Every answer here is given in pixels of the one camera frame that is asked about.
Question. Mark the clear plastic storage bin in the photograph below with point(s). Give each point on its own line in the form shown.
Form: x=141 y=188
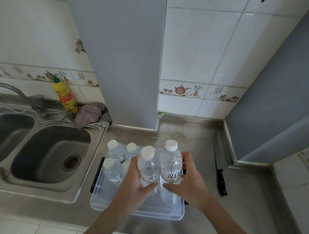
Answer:
x=149 y=208

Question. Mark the person's left hand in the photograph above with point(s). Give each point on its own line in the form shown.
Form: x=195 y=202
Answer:
x=131 y=190

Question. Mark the round sink drain strainer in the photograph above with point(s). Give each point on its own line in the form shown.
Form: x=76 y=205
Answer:
x=71 y=162

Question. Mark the yellow detergent bottle green cap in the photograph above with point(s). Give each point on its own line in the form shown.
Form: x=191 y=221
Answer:
x=64 y=96

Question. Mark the person's left forearm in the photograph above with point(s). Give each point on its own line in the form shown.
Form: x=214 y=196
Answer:
x=111 y=217

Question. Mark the person's right forearm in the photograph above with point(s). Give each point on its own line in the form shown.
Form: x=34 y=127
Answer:
x=219 y=217

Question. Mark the clear water bottle white cap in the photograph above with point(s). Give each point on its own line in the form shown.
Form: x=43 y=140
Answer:
x=171 y=164
x=148 y=168
x=111 y=170
x=132 y=147
x=116 y=151
x=126 y=166

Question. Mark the person's right hand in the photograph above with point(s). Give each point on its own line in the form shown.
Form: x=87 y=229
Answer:
x=193 y=183

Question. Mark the purple cleaning cloth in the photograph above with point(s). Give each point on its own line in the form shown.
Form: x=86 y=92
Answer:
x=88 y=115

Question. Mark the person's right thumb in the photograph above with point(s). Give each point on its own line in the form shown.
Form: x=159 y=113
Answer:
x=171 y=187

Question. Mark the metal sink faucet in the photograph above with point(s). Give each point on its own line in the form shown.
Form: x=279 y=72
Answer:
x=21 y=95

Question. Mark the stainless steel double sink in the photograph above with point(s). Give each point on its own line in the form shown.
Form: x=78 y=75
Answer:
x=45 y=154

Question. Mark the person's left thumb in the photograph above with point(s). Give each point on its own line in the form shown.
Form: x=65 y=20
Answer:
x=149 y=187

